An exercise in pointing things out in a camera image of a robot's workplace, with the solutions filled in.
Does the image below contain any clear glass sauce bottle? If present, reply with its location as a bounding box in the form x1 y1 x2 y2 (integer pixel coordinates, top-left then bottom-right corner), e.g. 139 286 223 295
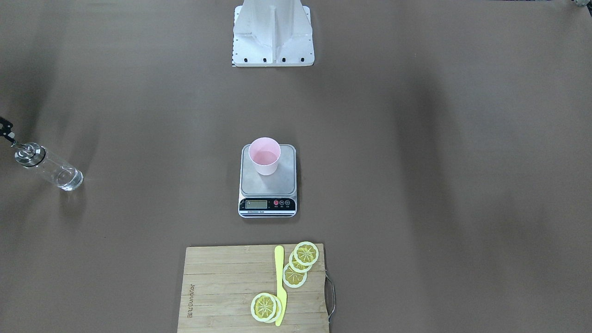
14 142 83 191

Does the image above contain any pink plastic cup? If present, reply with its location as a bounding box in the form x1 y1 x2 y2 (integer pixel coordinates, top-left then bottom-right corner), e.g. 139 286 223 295
249 137 281 176

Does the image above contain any grey kitchen scale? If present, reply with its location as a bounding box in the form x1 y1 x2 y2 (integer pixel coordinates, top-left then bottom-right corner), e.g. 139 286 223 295
238 145 298 218

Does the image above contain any wooden cutting board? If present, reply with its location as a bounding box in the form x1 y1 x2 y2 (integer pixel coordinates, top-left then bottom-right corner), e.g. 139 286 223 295
177 244 330 333

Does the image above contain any yellow plastic knife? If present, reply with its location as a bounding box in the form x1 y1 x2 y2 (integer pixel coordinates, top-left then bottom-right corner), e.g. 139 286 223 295
273 245 287 327

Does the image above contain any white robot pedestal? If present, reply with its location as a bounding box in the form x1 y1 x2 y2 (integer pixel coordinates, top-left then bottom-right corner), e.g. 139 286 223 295
231 0 315 67

